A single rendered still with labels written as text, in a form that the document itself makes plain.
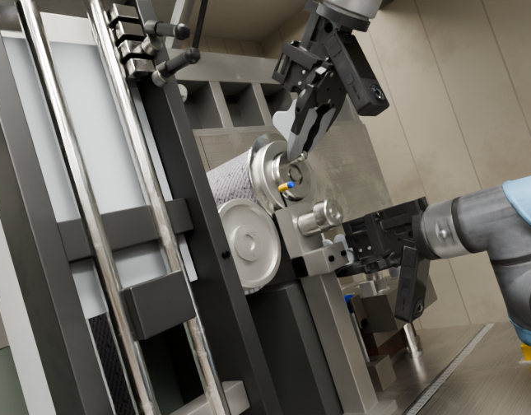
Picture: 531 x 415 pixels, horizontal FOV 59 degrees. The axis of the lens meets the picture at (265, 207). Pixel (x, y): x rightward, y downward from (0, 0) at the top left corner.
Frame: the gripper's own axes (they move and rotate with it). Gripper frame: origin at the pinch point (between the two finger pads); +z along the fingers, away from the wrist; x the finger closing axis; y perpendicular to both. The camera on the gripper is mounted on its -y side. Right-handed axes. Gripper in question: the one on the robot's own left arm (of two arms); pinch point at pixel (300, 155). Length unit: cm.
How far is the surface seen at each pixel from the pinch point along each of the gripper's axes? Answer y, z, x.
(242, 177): 3.9, 5.4, 6.2
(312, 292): -13.7, 13.4, 5.5
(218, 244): -13.3, -1.4, 28.4
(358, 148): 30, 23, -80
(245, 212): -1.9, 6.8, 10.5
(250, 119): 43, 18, -39
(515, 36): 62, -22, -284
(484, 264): -1, 117, -286
